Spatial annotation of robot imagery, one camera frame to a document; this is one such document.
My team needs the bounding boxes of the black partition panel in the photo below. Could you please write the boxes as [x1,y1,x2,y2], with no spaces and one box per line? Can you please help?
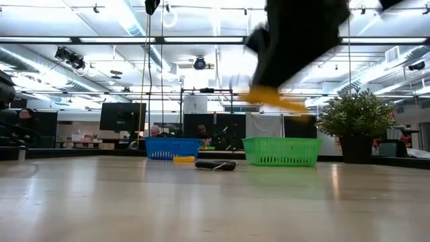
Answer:
[183,113,247,151]
[284,116,318,139]

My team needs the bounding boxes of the white hanging cable loop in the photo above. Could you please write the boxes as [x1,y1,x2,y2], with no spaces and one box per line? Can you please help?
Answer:
[161,6,178,29]

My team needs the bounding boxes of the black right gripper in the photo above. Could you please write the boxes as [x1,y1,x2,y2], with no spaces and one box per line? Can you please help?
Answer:
[247,0,350,88]

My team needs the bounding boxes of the person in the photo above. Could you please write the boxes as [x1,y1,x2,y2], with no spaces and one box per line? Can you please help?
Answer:
[150,124,167,138]
[16,108,38,144]
[196,123,216,149]

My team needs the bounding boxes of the grey hanging cloth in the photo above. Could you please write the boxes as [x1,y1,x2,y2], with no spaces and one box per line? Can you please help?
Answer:
[245,112,284,138]

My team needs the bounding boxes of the white hanging sign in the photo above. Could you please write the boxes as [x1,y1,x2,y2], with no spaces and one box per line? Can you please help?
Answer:
[183,95,208,114]

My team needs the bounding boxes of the black computer monitor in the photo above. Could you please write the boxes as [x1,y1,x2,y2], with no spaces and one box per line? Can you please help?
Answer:
[99,102,147,132]

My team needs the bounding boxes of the green potted plant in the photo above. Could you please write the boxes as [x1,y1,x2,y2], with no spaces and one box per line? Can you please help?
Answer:
[317,87,397,165]

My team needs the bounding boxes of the blue plastic basket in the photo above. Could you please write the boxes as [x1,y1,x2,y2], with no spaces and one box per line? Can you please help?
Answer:
[144,136,202,161]

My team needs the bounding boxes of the black spring keychain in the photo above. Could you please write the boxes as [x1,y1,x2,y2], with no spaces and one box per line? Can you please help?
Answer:
[195,160,226,171]
[214,160,237,171]

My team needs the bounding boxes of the black ceiling spotlight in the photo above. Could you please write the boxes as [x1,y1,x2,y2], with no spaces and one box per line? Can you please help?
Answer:
[193,56,207,71]
[54,46,87,71]

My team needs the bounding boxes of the black metal rig frame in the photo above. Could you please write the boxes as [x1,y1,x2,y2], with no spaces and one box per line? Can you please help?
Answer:
[179,87,234,117]

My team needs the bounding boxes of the black overhead frame beam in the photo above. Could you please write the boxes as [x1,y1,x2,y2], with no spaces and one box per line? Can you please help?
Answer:
[0,35,430,46]

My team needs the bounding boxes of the green plastic basket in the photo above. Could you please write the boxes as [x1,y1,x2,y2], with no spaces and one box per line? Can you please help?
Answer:
[242,136,323,167]

